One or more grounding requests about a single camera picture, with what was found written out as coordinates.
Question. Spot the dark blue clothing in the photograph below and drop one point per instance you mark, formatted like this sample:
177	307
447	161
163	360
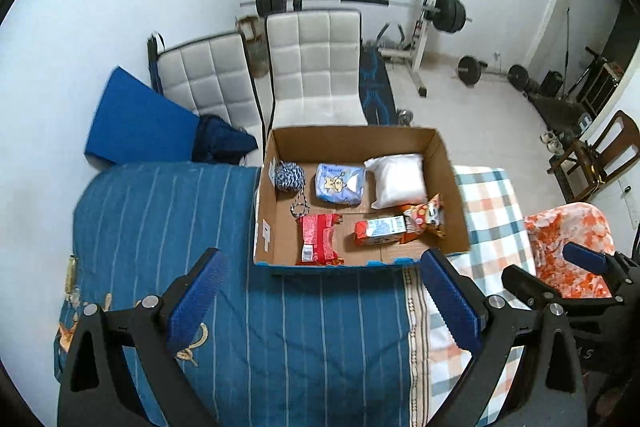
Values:
217	142

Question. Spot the blue white yarn ball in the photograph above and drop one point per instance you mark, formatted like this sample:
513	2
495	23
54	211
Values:
290	178

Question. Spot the chrome dumbbell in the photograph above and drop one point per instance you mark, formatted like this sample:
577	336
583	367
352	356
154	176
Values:
404	117

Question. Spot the blue cartoon tissue pack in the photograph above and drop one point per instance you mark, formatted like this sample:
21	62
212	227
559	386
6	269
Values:
339	185

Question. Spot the orange panda snack bag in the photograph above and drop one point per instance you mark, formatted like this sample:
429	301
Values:
427	217

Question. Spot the blue striped bed sheet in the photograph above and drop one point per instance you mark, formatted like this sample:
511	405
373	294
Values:
323	349

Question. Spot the barbell on rack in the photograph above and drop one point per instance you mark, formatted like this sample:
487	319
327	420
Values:
445	15

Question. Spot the white quilted chair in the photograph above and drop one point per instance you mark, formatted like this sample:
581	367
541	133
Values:
314	58
210	76

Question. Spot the blue white milk carton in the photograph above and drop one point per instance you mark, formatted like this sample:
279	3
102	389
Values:
379	231

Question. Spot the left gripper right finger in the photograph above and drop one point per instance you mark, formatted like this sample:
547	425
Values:
547	389

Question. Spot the plaid checkered bed sheet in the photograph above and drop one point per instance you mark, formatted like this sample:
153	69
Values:
497	239

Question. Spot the dark wooden chair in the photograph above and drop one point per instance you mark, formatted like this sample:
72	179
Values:
614	152

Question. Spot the orange white floral cushion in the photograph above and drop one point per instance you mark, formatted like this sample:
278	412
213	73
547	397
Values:
550	230

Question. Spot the black barbell on floor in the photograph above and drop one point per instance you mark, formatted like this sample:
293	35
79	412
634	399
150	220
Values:
469	70

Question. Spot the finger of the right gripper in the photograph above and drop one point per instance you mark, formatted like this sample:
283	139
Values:
593	261
528	289

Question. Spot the white towel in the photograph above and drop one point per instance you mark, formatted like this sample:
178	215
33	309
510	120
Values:
398	180

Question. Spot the right white quilted chair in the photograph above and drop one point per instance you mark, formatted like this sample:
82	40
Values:
314	58

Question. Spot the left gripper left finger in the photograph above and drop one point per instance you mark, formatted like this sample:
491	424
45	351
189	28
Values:
97	388

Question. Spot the blue black weight bench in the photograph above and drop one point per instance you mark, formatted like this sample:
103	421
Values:
375	91

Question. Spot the white sneakers pair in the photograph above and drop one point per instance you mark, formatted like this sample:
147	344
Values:
552	142

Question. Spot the red snack packet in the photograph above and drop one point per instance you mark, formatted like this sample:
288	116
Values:
317	240

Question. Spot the left white quilted chair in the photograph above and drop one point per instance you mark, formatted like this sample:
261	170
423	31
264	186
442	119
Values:
210	76

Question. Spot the white barbell rack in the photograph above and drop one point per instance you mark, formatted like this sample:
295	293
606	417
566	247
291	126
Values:
410	51

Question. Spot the blue foam mat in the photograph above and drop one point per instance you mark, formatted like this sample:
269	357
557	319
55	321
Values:
135	124

